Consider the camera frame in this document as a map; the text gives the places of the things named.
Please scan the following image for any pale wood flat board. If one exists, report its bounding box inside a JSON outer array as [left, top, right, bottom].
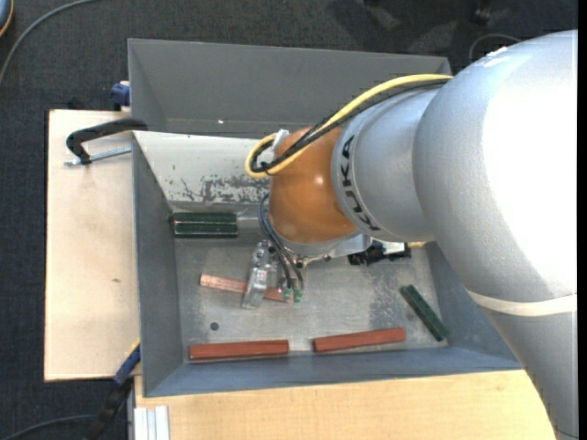
[[43, 109, 141, 382]]

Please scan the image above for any grey metal bin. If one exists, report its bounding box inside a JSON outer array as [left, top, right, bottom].
[[127, 38, 525, 399]]

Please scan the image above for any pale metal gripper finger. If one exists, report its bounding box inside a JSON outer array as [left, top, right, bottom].
[[241, 263, 260, 311], [251, 268, 271, 310]]

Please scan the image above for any dark green flat block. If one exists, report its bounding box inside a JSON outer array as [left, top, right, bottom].
[[169, 211, 240, 239], [399, 284, 450, 343]]

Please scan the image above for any red-brown flat block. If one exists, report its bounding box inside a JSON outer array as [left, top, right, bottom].
[[312, 327, 407, 354], [187, 338, 291, 363], [198, 272, 291, 304]]

